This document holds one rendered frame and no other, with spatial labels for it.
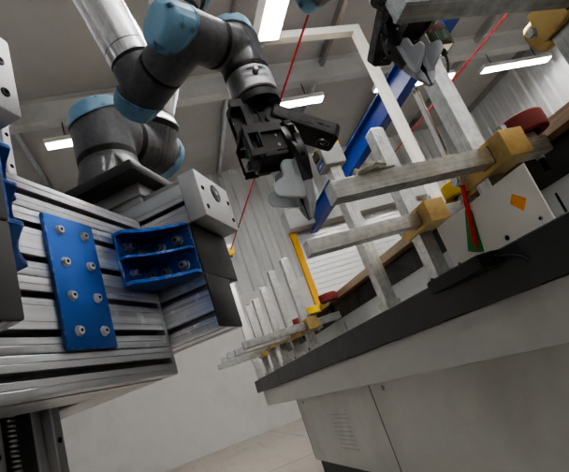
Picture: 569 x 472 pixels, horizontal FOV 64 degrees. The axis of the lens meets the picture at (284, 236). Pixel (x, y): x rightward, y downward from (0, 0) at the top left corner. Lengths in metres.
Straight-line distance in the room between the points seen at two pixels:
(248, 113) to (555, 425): 1.01
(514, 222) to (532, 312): 0.17
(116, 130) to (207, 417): 7.53
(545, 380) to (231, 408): 7.32
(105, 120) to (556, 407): 1.17
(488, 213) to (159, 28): 0.61
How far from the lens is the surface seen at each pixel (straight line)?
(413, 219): 1.02
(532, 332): 0.93
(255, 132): 0.67
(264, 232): 9.06
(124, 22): 0.85
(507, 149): 0.83
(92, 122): 0.98
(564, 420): 1.28
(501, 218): 0.86
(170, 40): 0.70
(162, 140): 1.08
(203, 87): 6.95
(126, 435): 8.36
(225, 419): 8.31
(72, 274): 0.63
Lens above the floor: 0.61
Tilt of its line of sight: 17 degrees up
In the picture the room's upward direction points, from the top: 20 degrees counter-clockwise
